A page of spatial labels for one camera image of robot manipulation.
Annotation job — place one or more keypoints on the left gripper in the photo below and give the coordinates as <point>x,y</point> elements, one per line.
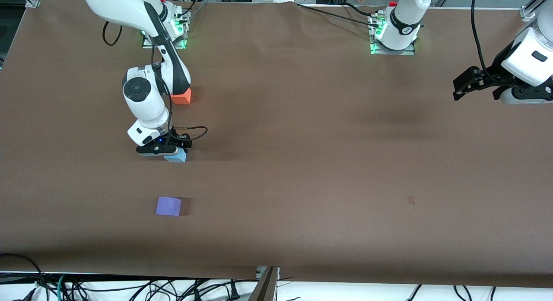
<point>497,77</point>

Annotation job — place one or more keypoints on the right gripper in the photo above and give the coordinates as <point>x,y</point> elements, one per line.
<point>177,140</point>

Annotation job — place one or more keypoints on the light blue foam block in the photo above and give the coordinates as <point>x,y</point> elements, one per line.
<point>175,158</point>

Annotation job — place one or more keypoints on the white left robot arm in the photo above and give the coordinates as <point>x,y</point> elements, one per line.
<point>406,16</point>

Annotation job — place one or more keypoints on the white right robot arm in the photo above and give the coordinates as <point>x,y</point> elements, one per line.
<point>147,98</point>

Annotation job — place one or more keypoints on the orange foam block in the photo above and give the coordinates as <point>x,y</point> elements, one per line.
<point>183,97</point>

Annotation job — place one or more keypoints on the purple foam block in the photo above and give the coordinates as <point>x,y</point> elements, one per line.
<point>168,206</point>

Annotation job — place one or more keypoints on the brown table cover sheet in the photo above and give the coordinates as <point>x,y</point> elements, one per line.
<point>276,184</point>

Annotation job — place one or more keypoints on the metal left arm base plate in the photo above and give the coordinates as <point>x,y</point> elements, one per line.
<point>408,52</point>

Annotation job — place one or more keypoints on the aluminium corner bracket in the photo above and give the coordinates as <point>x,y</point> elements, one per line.
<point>529,12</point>
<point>33,1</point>

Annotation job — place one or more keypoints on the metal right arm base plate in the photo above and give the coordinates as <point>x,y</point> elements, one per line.
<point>179,42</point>

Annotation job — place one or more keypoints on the aluminium profile post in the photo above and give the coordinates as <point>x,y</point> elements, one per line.
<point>264,288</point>

